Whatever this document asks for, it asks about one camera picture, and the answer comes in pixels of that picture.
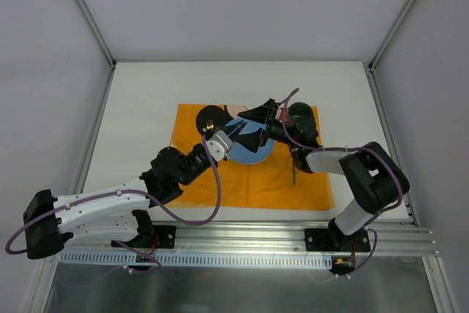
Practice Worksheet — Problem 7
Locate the light blue plate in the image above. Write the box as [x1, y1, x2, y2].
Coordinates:
[225, 118, 276, 165]

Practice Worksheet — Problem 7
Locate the dark green mug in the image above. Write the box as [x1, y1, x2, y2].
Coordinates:
[288, 102, 314, 119]

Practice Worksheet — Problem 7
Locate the gold fork green handle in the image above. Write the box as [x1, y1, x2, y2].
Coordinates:
[205, 119, 215, 131]

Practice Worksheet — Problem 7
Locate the blue plastic knife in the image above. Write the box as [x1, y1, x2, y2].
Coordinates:
[292, 164, 297, 185]

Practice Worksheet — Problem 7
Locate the orange cartoon cloth placemat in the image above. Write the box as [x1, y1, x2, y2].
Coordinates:
[171, 104, 335, 210]

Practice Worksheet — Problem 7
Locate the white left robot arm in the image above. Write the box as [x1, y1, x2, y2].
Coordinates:
[23, 121, 245, 259]

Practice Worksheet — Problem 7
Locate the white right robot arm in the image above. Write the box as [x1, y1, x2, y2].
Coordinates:
[238, 99, 410, 251]

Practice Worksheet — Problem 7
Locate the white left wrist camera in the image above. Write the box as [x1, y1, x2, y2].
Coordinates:
[202, 130, 234, 162]

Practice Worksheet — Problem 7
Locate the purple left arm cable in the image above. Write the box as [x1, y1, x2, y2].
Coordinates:
[5, 133, 224, 288]

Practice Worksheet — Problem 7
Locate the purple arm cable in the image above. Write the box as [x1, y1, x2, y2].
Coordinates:
[280, 87, 404, 284]
[5, 133, 224, 288]

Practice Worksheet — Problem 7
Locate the aluminium front rail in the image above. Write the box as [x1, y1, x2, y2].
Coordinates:
[43, 219, 439, 257]

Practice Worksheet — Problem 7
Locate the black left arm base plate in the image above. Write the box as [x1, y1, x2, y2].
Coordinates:
[126, 225, 177, 250]

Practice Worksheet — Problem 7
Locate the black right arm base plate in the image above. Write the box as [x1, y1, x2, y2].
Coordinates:
[304, 228, 371, 253]

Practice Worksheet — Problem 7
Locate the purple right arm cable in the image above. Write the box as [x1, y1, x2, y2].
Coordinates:
[280, 87, 404, 284]

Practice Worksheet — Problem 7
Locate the white slotted cable duct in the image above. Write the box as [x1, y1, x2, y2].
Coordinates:
[59, 250, 333, 270]

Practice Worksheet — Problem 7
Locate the left aluminium frame post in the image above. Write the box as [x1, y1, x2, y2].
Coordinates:
[73, 0, 117, 68]

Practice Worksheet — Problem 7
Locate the aluminium frame post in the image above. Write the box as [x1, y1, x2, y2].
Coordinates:
[73, 0, 117, 68]
[367, 0, 418, 73]

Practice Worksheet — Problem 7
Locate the right aluminium frame post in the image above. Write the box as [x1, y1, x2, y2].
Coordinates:
[367, 0, 418, 73]

